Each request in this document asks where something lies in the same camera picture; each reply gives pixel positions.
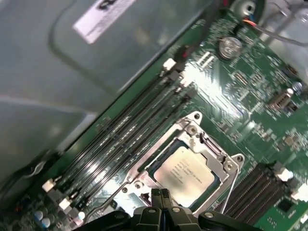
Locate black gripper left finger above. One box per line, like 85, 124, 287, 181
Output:
81, 189, 163, 231

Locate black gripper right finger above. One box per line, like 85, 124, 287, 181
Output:
160, 189, 257, 231

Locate silver topped CPU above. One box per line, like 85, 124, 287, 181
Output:
146, 141, 217, 209

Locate thin wire locking lever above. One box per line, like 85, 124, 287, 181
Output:
220, 172, 239, 214
199, 133, 229, 161

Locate metal CPU socket cover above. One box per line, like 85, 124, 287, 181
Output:
127, 125, 231, 212

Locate RAM slot black clips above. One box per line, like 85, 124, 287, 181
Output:
51, 69, 181, 203
69, 90, 197, 217
226, 179, 298, 221
213, 161, 283, 211

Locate CPU socket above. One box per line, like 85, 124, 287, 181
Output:
119, 111, 246, 217

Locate green motherboard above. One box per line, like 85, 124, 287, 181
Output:
0, 9, 308, 231

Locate round silver coin battery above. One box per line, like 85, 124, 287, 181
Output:
218, 36, 243, 60

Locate black PC case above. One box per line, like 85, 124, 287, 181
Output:
0, 0, 217, 200

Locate white label sticker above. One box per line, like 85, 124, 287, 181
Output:
72, 0, 137, 44

